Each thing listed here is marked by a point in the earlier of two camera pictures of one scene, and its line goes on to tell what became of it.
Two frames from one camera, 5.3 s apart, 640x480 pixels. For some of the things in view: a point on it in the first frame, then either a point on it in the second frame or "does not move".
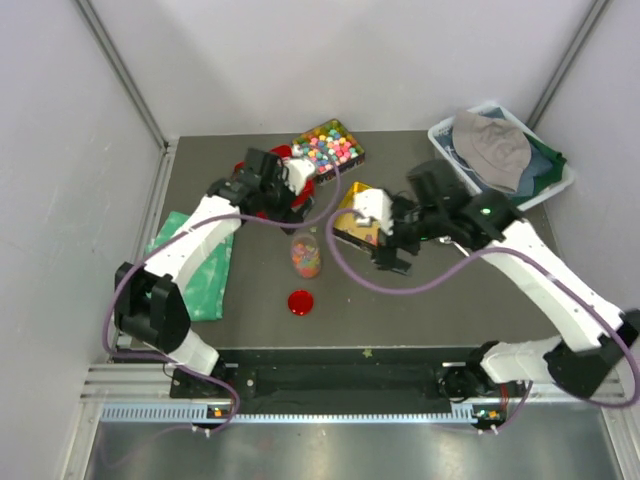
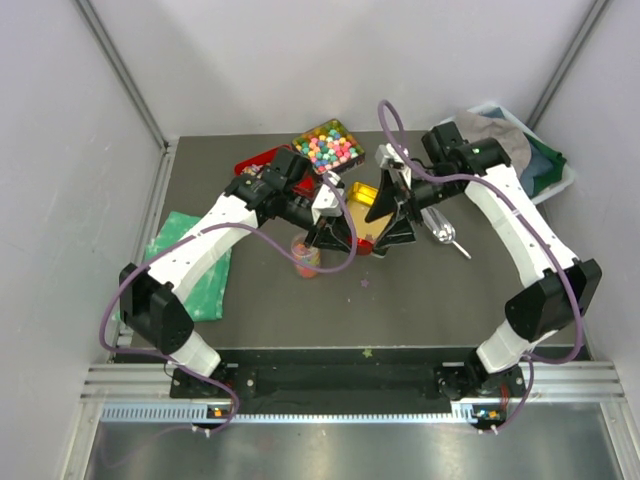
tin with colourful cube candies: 330,149 does not move
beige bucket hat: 494,151 does not move
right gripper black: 385,258 to 402,232
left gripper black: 285,215 to 331,232
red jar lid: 300,302 to 364,247
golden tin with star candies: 346,223 does not move
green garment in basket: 541,180 does not move
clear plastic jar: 306,256 does not move
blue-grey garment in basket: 538,166 does not move
